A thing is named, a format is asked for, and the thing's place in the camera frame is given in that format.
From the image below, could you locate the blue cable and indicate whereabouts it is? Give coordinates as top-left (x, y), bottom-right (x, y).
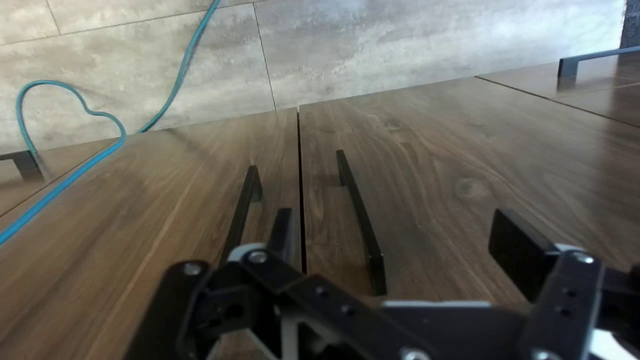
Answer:
top-left (0, 0), bottom-right (222, 247)

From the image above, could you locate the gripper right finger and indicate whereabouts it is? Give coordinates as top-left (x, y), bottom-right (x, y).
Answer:
top-left (488, 208), bottom-right (640, 360)

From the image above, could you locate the wooden cabinet door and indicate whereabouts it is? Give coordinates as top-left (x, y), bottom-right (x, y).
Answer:
top-left (0, 107), bottom-right (303, 360)
top-left (0, 137), bottom-right (119, 219)
top-left (475, 49), bottom-right (640, 129)
top-left (298, 75), bottom-right (640, 312)

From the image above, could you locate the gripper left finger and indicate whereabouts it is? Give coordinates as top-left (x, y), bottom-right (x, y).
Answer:
top-left (124, 207), bottom-right (432, 360)

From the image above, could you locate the black cabinet door handle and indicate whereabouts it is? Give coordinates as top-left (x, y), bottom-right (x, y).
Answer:
top-left (0, 149), bottom-right (45, 182)
top-left (557, 45), bottom-right (640, 79)
top-left (219, 165), bottom-right (264, 267)
top-left (335, 149), bottom-right (388, 297)

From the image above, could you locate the wooden kitchen cabinet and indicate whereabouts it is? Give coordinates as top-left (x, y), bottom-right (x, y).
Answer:
top-left (0, 46), bottom-right (640, 360)

